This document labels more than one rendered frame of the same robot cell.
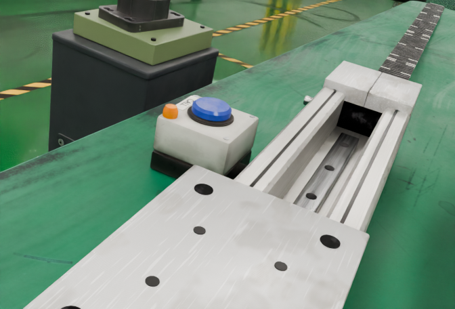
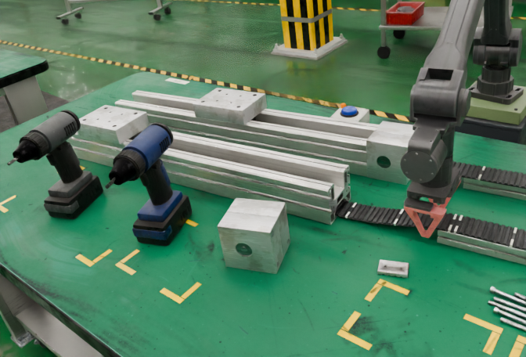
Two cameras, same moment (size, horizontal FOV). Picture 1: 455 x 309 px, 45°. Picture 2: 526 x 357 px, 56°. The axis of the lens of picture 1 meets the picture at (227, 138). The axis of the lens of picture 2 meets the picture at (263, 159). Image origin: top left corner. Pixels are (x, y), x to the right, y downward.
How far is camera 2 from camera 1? 135 cm
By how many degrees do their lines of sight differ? 91
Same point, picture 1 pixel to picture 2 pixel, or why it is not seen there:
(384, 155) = (316, 134)
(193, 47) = (495, 117)
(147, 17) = (480, 91)
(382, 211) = not seen: hidden behind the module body
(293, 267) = (230, 103)
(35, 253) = not seen: hidden behind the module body
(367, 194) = (286, 129)
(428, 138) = not seen: hidden behind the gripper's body
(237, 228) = (241, 99)
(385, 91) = (380, 135)
